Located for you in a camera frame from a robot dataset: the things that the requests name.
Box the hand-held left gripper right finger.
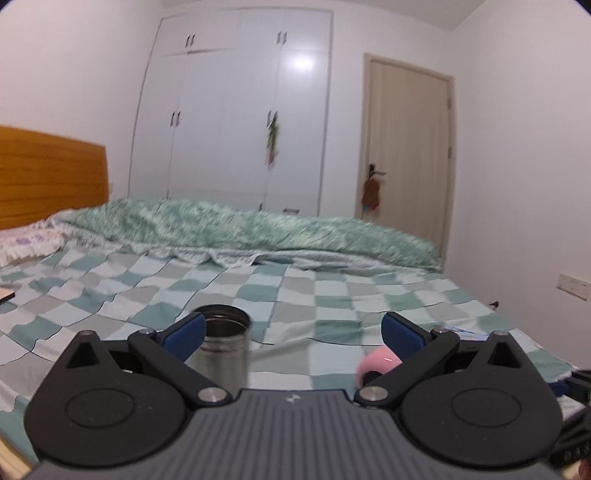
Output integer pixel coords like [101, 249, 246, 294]
[353, 311, 533, 409]

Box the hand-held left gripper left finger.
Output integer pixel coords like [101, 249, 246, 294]
[59, 312, 233, 409]

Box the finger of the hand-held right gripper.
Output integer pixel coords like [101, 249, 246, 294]
[552, 368, 591, 405]

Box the stainless steel cup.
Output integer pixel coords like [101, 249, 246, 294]
[188, 305, 252, 391]

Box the pink tape roll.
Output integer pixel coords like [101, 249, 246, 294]
[355, 348, 400, 386]

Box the checkered bed sheet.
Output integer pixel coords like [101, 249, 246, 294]
[0, 240, 583, 468]

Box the green patterned duvet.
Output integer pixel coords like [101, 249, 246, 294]
[51, 197, 442, 272]

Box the brown hanging pouch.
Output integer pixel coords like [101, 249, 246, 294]
[361, 176, 382, 214]

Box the beige wooden door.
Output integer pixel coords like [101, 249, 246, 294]
[355, 53, 457, 271]

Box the floral pillow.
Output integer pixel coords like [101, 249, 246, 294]
[0, 219, 70, 268]

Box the wooden headboard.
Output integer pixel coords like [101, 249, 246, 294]
[0, 126, 110, 230]

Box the green hanging ornament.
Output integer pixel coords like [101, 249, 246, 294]
[265, 112, 280, 167]

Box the white wardrobe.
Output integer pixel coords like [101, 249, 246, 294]
[128, 9, 334, 217]

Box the white wall switch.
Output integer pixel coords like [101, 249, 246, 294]
[556, 272, 591, 301]

